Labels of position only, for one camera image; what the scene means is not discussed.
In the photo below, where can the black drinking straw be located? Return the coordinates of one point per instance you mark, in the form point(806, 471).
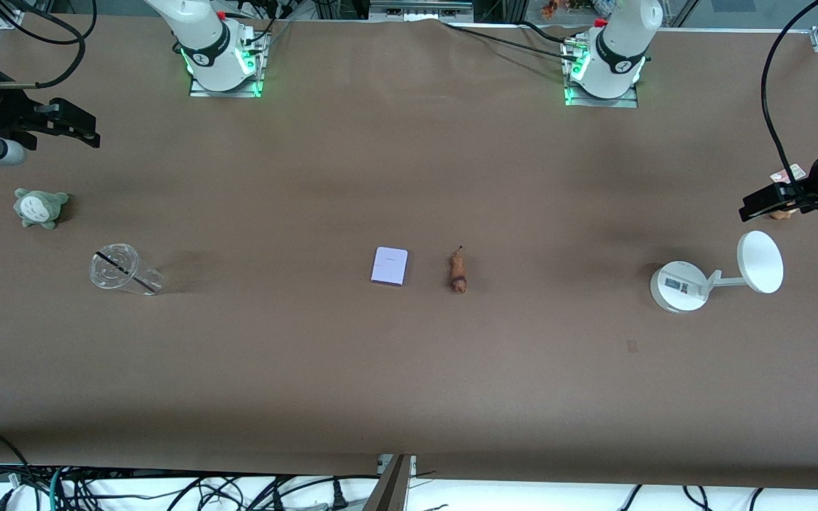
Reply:
point(125, 272)

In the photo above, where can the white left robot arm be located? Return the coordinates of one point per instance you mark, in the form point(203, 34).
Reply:
point(618, 50)

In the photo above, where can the grey metal post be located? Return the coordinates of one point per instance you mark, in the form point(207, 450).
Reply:
point(389, 486)

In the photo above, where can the lavender phone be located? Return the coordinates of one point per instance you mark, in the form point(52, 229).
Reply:
point(389, 266)

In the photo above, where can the printed paper hang tag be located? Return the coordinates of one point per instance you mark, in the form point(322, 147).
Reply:
point(791, 173)

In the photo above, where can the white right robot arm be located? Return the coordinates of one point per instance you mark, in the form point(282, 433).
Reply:
point(206, 42)

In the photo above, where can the grey green plush toy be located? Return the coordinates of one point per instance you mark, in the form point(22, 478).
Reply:
point(40, 208)

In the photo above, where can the brown hamster plush toy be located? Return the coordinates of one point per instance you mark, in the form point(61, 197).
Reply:
point(782, 213)

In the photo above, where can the clear plastic cup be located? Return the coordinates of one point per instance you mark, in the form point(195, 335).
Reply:
point(121, 270)

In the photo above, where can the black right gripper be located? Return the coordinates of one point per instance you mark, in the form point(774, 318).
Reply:
point(1, 113)

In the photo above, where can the brown lion statue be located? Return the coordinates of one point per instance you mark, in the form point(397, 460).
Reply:
point(458, 273)

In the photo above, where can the white round desk lamp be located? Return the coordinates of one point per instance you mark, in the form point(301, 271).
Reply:
point(760, 262)

